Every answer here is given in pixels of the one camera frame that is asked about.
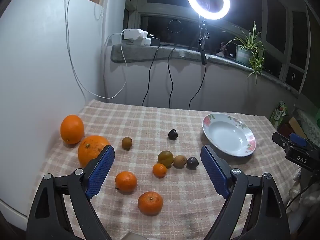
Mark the small orange mandarin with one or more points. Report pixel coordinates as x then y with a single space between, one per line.
159 170

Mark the potted spider plant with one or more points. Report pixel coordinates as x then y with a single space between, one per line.
243 53

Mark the white crumpled bag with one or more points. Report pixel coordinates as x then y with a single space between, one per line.
296 195

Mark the green printed box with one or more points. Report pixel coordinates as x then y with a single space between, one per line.
277 115

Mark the black power adapter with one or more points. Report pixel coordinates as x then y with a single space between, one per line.
155 41

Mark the pink checked tablecloth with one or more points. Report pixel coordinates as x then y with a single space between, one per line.
140 120

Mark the brown box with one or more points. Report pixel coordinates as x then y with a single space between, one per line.
296 127

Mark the large round orange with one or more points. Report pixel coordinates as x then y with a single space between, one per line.
91 150

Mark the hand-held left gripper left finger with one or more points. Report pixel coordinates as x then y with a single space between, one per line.
100 170

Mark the large oval orange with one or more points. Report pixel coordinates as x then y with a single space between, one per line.
72 129

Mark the window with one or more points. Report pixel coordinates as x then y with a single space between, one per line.
275 25

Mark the white power adapters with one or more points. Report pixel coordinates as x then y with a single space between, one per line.
132 34

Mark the greenish yellow mandarin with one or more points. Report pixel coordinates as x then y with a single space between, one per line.
165 158

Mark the dark chestnut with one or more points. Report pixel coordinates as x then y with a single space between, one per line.
192 162
172 134

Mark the small white power adapter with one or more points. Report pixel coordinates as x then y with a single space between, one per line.
145 41

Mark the small purple potted plant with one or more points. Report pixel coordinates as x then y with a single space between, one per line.
223 47

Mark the white refrigerator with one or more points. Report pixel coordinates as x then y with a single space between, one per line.
37 67

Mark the brown kiwi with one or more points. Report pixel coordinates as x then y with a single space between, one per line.
126 143
180 161

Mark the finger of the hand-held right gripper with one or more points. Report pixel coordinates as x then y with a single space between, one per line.
300 158
298 140

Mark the pale lace cloth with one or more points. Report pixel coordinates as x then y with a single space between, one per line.
310 127

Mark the white floral plate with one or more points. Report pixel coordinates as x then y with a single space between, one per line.
228 135

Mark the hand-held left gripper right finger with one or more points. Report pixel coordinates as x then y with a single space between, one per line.
213 170

